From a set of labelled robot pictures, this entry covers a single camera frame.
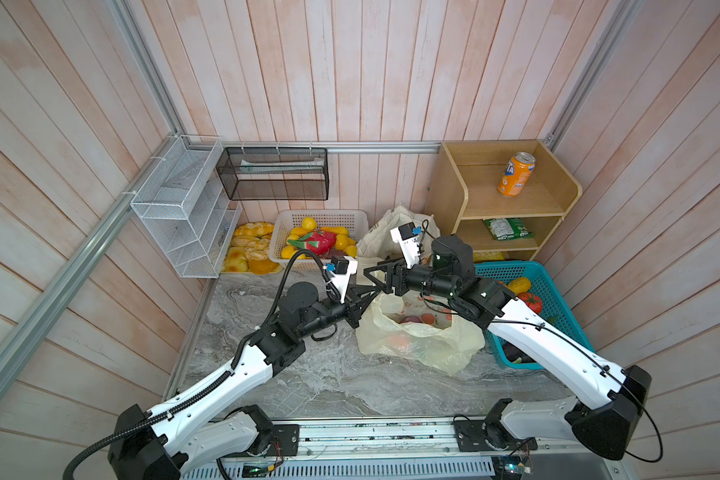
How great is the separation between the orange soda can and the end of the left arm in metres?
0.52

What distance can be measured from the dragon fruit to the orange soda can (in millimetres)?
587

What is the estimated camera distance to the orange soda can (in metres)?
0.80

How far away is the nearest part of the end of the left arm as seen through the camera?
58cm

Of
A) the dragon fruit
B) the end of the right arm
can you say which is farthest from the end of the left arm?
the dragon fruit

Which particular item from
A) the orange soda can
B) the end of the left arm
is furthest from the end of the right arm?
the orange soda can
